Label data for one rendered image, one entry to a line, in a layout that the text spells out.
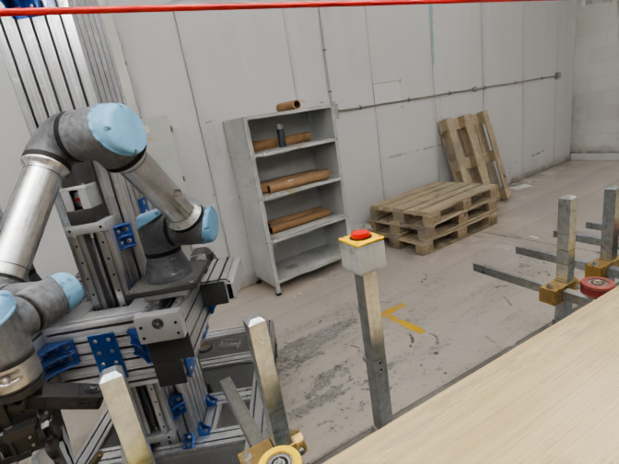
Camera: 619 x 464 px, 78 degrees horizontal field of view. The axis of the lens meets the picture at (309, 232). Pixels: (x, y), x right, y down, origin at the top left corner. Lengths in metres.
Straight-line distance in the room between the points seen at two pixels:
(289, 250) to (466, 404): 3.22
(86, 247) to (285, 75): 2.80
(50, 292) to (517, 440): 0.85
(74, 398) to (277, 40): 3.50
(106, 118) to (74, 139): 0.09
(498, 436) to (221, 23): 3.47
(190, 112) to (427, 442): 3.10
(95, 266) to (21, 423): 0.79
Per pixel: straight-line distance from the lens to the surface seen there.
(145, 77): 3.44
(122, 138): 0.95
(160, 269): 1.32
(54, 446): 0.84
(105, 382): 0.72
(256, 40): 3.82
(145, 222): 1.29
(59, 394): 0.82
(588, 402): 0.93
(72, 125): 0.99
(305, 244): 4.02
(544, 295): 1.41
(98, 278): 1.55
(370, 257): 0.80
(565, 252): 1.41
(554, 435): 0.85
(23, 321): 0.78
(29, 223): 0.96
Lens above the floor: 1.48
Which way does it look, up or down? 17 degrees down
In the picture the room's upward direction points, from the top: 9 degrees counter-clockwise
